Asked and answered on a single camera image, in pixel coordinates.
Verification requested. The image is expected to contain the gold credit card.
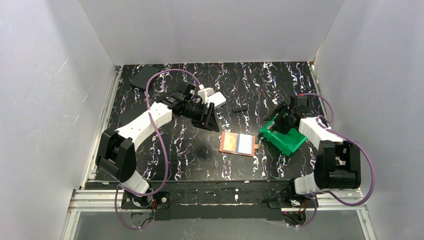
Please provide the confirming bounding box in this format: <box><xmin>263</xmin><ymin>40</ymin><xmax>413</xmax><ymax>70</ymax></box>
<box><xmin>221</xmin><ymin>132</ymin><xmax>238</xmax><ymax>152</ymax></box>

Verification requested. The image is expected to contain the tan leather card holder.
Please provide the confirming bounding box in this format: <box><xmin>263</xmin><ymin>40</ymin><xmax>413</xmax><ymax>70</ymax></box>
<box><xmin>219</xmin><ymin>131</ymin><xmax>260</xmax><ymax>157</ymax></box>

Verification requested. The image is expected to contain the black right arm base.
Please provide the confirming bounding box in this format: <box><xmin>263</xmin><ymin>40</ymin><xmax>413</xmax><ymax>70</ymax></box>
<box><xmin>262</xmin><ymin>190</ymin><xmax>315</xmax><ymax>212</ymax></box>

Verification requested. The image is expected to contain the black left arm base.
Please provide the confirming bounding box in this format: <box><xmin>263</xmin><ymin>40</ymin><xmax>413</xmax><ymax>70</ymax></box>
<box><xmin>120</xmin><ymin>189</ymin><xmax>171</xmax><ymax>210</ymax></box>

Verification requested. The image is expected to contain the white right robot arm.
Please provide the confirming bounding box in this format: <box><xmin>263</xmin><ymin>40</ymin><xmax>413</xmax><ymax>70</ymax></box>
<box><xmin>260</xmin><ymin>95</ymin><xmax>361</xmax><ymax>196</ymax></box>

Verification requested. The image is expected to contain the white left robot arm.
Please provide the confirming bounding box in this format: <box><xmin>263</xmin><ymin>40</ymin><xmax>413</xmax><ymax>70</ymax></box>
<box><xmin>95</xmin><ymin>82</ymin><xmax>220</xmax><ymax>197</ymax></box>

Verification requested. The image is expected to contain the flat black card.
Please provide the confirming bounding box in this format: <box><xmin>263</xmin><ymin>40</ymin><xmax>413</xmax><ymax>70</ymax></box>
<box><xmin>118</xmin><ymin>104</ymin><xmax>147</xmax><ymax>128</ymax></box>

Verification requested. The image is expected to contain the green plastic bin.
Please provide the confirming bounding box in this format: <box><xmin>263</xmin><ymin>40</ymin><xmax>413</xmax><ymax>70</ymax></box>
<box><xmin>259</xmin><ymin>116</ymin><xmax>307</xmax><ymax>156</ymax></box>

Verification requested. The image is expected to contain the white rectangular box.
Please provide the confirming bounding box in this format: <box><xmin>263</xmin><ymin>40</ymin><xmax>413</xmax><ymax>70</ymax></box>
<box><xmin>209</xmin><ymin>92</ymin><xmax>227</xmax><ymax>109</ymax></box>

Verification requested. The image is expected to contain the small black bar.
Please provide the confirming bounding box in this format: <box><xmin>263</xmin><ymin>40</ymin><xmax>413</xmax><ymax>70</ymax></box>
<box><xmin>232</xmin><ymin>105</ymin><xmax>249</xmax><ymax>113</ymax></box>

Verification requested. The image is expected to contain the black rectangular box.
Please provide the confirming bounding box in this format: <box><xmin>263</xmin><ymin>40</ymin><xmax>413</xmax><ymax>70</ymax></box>
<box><xmin>130</xmin><ymin>65</ymin><xmax>160</xmax><ymax>90</ymax></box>

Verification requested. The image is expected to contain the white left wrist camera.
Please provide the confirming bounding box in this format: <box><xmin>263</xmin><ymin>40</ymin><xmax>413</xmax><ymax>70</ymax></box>
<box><xmin>197</xmin><ymin>84</ymin><xmax>215</xmax><ymax>105</ymax></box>

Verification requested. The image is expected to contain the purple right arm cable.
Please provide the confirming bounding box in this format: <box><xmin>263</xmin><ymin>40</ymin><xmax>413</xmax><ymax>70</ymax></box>
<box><xmin>296</xmin><ymin>92</ymin><xmax>377</xmax><ymax>228</ymax></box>

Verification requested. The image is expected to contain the aluminium frame rail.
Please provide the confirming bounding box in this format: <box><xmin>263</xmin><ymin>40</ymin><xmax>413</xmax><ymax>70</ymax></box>
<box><xmin>62</xmin><ymin>187</ymin><xmax>376</xmax><ymax>240</ymax></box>

